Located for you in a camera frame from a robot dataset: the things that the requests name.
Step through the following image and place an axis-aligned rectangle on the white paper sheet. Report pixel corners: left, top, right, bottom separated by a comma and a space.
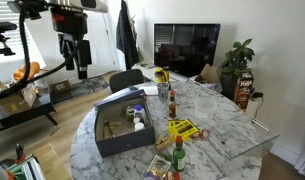
137, 84, 160, 97

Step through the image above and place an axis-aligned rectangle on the black camera stand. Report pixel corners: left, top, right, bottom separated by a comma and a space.
0, 21, 19, 57

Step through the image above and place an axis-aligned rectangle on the clear glass jar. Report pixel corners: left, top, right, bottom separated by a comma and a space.
157, 82, 171, 103

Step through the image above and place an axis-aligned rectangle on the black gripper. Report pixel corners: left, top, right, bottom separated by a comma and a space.
57, 32, 93, 80

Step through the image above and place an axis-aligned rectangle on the small cardboard box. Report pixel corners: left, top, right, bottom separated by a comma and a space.
49, 79, 73, 95

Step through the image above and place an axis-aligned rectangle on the small white bottle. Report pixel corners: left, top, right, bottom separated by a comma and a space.
134, 122, 146, 132

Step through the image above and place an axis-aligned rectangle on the red jenga game box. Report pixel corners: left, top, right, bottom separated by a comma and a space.
233, 71, 255, 113

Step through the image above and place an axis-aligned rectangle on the yellow printed card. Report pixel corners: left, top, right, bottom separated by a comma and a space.
167, 118, 185, 134

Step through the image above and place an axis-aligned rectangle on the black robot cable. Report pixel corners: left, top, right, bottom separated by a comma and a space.
0, 2, 80, 102

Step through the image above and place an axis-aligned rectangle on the dark hanging coat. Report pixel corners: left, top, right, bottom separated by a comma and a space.
115, 0, 140, 71

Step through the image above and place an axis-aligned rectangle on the dark plant pot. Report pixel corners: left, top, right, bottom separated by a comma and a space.
220, 71, 242, 100

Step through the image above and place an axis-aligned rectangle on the yellow mustard jar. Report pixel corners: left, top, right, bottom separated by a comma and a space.
154, 67, 166, 84

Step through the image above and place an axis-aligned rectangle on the black low bench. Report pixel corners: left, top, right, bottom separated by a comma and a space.
0, 87, 60, 135

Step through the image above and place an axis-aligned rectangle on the dark glass jar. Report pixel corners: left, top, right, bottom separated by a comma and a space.
124, 105, 136, 122

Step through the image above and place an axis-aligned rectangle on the orange plush toy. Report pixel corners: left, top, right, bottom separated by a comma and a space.
12, 61, 42, 83

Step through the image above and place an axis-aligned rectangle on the black flat screen tv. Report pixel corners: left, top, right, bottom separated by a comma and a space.
153, 23, 222, 79

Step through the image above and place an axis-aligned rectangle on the long wooden block with logo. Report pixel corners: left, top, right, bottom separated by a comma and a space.
154, 133, 169, 146

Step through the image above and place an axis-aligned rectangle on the dark grey chair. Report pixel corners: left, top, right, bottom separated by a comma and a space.
108, 68, 146, 95

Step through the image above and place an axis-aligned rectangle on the navy blue cardboard box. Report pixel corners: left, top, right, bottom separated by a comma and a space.
94, 96, 156, 159

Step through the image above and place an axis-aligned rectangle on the navy blue box lid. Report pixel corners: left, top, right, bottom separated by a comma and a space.
94, 88, 148, 113

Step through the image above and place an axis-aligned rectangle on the brown hot sauce bottle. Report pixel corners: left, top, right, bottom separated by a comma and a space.
168, 90, 178, 119

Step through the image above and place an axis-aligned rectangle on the open cardboard box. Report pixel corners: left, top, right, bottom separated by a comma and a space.
0, 83, 40, 116

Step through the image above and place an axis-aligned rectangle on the brown cardboard piece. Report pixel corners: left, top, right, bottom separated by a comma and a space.
197, 63, 220, 85

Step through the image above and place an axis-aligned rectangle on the clear plastic cup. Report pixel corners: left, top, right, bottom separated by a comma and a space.
194, 97, 218, 122

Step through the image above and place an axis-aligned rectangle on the black wall plug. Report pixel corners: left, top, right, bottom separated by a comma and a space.
251, 91, 264, 102

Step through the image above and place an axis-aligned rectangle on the green and white crate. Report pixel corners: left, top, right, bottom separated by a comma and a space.
6, 154, 47, 180

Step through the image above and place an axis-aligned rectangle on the clear acrylic tray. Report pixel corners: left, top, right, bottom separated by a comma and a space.
208, 111, 281, 160

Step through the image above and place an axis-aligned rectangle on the grey patterned rug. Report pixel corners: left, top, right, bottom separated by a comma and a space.
50, 75, 110, 105

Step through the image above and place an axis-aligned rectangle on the green leafy plant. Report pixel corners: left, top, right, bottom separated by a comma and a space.
220, 38, 256, 78

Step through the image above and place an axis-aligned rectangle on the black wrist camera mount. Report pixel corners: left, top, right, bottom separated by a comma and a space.
49, 6, 89, 35

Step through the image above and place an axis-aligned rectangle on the red and black tool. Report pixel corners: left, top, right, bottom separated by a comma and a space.
14, 143, 27, 165

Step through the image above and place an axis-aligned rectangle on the yellow thank you card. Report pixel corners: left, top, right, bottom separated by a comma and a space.
168, 119, 201, 143

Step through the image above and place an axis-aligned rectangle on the white bottle with blue cap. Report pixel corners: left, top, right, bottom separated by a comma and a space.
133, 104, 147, 125

